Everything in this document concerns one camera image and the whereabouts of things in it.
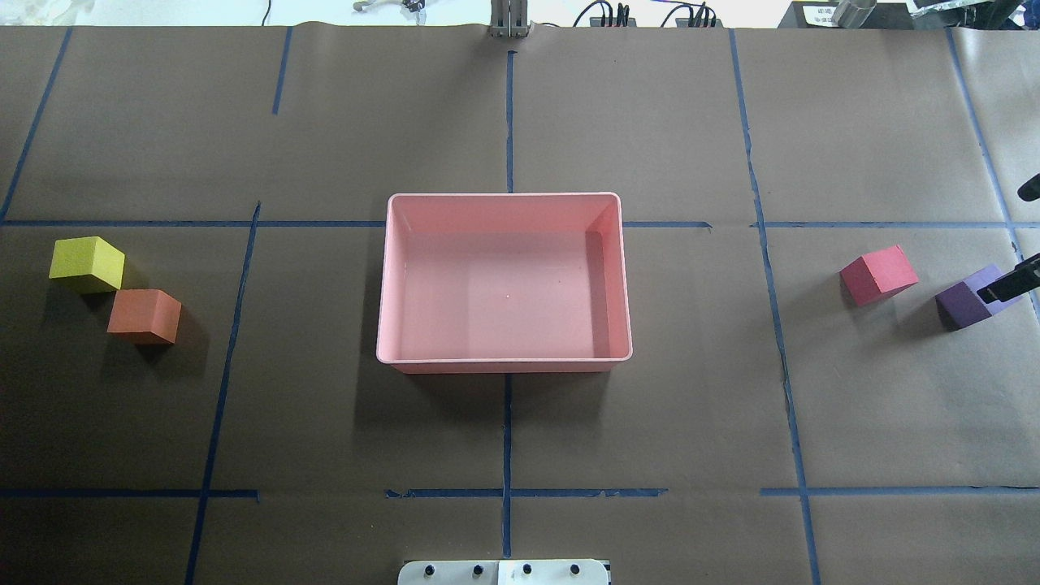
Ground purple foam block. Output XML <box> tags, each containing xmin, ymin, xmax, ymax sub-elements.
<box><xmin>935</xmin><ymin>264</ymin><xmax>1019</xmax><ymax>331</ymax></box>

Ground pink foam block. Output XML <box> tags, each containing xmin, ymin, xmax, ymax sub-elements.
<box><xmin>839</xmin><ymin>245</ymin><xmax>920</xmax><ymax>306</ymax></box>

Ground orange foam block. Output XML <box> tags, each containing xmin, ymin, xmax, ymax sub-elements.
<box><xmin>106</xmin><ymin>289</ymin><xmax>183</xmax><ymax>345</ymax></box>

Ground pink plastic bin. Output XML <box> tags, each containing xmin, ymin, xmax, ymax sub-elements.
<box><xmin>375</xmin><ymin>192</ymin><xmax>634</xmax><ymax>375</ymax></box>

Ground yellow foam block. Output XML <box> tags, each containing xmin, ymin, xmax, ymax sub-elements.
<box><xmin>48</xmin><ymin>236</ymin><xmax>126</xmax><ymax>295</ymax></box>

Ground white camera pole mount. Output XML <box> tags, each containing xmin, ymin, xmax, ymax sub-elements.
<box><xmin>397</xmin><ymin>558</ymin><xmax>613</xmax><ymax>584</ymax></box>

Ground aluminium frame post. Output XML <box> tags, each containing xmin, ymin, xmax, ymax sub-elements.
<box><xmin>489</xmin><ymin>0</ymin><xmax>531</xmax><ymax>39</ymax></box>

